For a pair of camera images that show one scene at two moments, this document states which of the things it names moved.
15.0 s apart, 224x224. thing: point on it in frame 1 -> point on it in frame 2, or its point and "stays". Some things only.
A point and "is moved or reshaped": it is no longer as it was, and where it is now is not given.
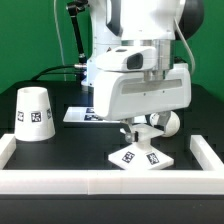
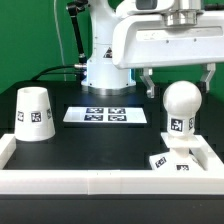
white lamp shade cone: [34, 119] stays
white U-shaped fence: [59, 181] stays
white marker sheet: [85, 114] stays
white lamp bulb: [172, 125] is moved or reshaped
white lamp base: [141, 155] -> [178, 158]
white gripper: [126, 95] -> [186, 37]
